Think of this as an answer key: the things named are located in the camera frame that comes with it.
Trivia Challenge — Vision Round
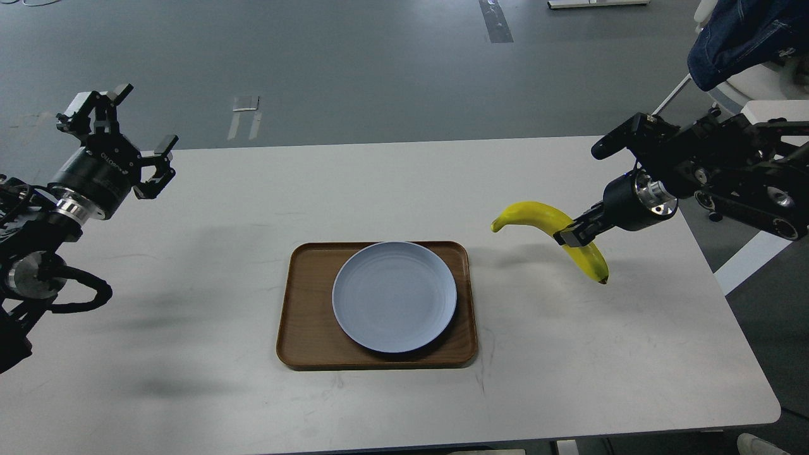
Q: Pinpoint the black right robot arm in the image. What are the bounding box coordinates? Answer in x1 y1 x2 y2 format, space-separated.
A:
552 112 808 247

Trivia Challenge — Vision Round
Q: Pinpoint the white board on floor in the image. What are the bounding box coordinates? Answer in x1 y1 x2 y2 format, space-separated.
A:
547 0 651 9

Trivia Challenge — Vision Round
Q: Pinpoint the white side table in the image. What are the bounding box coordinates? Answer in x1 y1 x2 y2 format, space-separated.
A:
741 100 809 123

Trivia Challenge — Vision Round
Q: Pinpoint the blue round plate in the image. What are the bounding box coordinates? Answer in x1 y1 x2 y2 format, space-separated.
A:
331 241 458 354

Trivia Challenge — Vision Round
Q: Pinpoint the white chair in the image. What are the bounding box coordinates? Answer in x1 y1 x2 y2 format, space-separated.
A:
654 1 807 114

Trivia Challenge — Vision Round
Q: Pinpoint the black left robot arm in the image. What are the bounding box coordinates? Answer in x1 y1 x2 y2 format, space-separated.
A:
1 83 178 372

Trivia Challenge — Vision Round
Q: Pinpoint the yellow banana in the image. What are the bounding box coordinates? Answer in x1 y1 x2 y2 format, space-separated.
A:
489 201 610 284

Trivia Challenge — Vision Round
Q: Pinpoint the brown wooden tray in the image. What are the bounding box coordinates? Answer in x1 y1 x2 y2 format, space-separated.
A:
276 241 478 371

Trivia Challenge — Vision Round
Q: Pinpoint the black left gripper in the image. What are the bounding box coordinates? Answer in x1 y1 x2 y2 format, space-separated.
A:
48 83 179 220

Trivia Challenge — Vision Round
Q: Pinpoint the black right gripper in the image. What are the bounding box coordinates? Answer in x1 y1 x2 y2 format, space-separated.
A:
554 171 661 248

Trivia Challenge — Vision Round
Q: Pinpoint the blue denim jacket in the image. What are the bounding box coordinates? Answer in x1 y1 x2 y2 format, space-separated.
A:
687 1 808 92

